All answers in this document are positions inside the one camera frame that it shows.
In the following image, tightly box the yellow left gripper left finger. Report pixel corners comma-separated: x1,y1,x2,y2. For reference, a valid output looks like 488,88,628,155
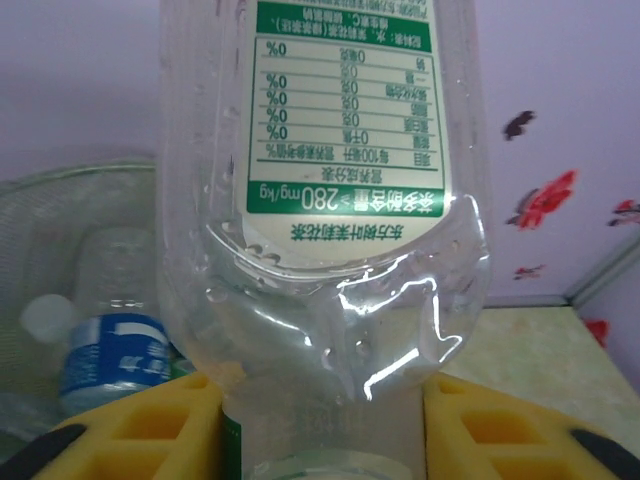
9,372,224,480

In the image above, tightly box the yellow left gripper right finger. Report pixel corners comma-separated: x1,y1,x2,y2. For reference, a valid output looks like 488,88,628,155
424,374,640,480

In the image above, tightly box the blue-label bottle blue cap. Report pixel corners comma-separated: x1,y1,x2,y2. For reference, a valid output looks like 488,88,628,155
58,227,174,416

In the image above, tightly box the clear plastic bottle white cap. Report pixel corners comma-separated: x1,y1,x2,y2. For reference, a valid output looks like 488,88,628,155
0,293,81,431

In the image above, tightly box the clear bottle green white label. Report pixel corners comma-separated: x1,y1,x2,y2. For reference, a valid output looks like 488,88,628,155
154,0,494,480

